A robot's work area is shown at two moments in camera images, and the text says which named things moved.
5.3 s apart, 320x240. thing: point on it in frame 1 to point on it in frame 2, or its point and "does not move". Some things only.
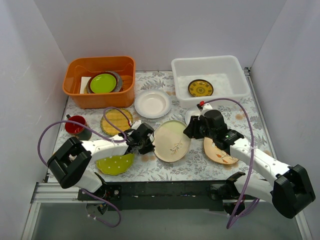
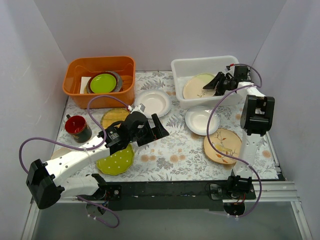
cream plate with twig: [171, 144] to [193, 87]
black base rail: [160, 195] does not move
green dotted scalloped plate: [116, 164] does not move
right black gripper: [194, 127] to [223, 84]
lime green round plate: [103, 83] does not move
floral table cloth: [177, 156] does not move
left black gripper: [146, 144] to [147, 132]
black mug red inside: [80, 132] does not move
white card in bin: [84, 81] does not move
